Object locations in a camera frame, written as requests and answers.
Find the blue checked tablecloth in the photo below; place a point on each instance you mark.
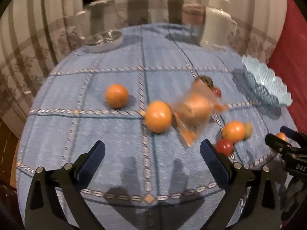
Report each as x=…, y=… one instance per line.
x=72, y=129

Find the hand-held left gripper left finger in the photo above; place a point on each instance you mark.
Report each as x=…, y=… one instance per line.
x=96, y=153

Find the small green-brown fruit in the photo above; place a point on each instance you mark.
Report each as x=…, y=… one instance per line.
x=249, y=129

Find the brown walnut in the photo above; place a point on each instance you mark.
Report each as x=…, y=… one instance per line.
x=206, y=80

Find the clear glass jar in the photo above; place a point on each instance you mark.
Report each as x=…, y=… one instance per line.
x=100, y=19

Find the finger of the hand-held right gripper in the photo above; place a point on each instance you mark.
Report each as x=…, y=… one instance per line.
x=278, y=145
x=291, y=132

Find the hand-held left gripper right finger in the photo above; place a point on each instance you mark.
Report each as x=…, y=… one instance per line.
x=212, y=159

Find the red cushion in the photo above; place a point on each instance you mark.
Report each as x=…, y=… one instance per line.
x=292, y=52

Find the striped patterned beige curtain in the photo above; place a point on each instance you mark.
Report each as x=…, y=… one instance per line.
x=36, y=28

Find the small orange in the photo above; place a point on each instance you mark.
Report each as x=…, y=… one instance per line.
x=281, y=136

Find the light blue lace-pattern plastic bowl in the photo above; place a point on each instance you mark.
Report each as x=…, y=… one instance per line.
x=266, y=79

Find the small glass dish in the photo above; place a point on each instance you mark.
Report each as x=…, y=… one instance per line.
x=105, y=44

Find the small red cherry tomato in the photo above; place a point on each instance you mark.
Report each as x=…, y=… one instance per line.
x=217, y=92

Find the white thermos jug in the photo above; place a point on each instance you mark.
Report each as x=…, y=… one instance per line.
x=215, y=26

